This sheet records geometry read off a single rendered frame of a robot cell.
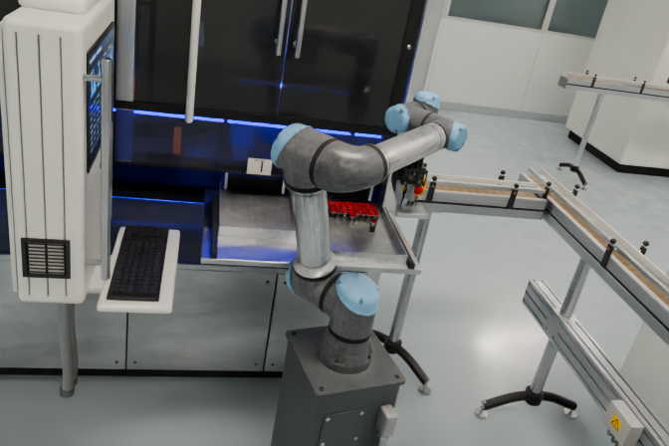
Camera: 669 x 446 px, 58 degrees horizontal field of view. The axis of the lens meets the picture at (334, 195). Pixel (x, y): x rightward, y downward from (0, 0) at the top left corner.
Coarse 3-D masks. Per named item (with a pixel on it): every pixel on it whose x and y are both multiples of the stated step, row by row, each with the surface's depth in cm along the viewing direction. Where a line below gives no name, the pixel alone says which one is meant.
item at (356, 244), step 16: (336, 224) 214; (384, 224) 221; (336, 240) 204; (352, 240) 206; (368, 240) 208; (384, 240) 210; (336, 256) 192; (352, 256) 193; (368, 256) 193; (384, 256) 194; (400, 256) 195
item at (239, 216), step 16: (224, 192) 222; (240, 192) 225; (256, 192) 227; (288, 192) 229; (224, 208) 211; (240, 208) 213; (256, 208) 215; (272, 208) 217; (288, 208) 219; (224, 224) 201; (240, 224) 203; (256, 224) 205; (272, 224) 207; (288, 224) 208
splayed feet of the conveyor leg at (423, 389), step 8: (384, 336) 284; (384, 344) 281; (392, 344) 279; (400, 344) 280; (392, 352) 280; (400, 352) 278; (408, 352) 277; (408, 360) 275; (416, 368) 273; (424, 376) 271; (424, 384) 272; (424, 392) 272
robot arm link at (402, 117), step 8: (400, 104) 164; (408, 104) 166; (416, 104) 168; (392, 112) 163; (400, 112) 162; (408, 112) 162; (416, 112) 162; (424, 112) 161; (384, 120) 165; (392, 120) 163; (400, 120) 162; (408, 120) 162; (416, 120) 161; (392, 128) 164; (400, 128) 162; (408, 128) 163
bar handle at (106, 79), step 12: (108, 60) 138; (108, 72) 139; (108, 84) 140; (108, 96) 142; (108, 108) 143; (108, 120) 144; (108, 132) 146; (108, 144) 147; (108, 156) 148; (108, 168) 150; (108, 180) 151; (108, 192) 152; (108, 204) 154; (108, 216) 155; (108, 228) 157; (108, 240) 158; (108, 252) 160; (84, 264) 160; (96, 264) 161; (108, 264) 161; (108, 276) 163
